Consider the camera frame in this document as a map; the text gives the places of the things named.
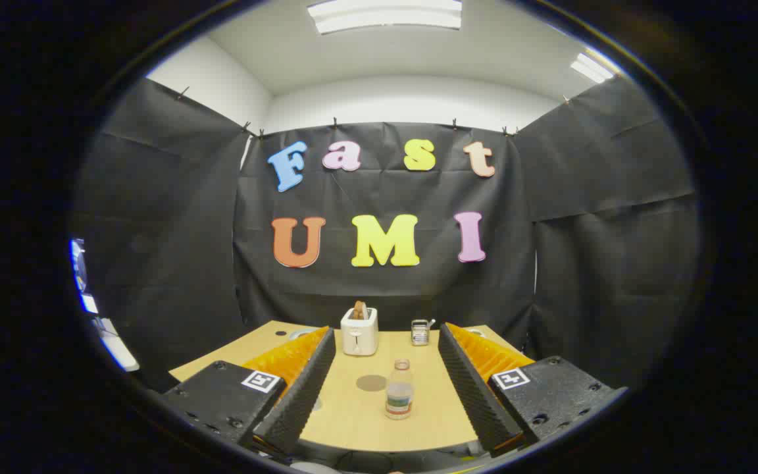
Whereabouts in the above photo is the white toaster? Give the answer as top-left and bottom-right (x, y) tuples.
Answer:
(340, 307), (380, 357)

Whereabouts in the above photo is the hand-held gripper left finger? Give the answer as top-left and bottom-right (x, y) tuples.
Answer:
(162, 326), (337, 456)

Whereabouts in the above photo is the long ceiling light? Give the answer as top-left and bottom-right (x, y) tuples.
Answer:
(307, 0), (463, 35)

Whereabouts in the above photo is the small ceiling light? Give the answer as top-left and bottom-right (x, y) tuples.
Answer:
(570, 53), (615, 84)

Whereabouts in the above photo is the clear plastic juice bottle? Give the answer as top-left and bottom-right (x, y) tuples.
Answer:
(385, 359), (415, 421)

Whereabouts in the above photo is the wooden table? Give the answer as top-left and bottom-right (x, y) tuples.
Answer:
(168, 321), (538, 453)

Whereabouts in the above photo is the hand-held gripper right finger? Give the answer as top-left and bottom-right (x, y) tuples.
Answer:
(438, 322), (630, 458)

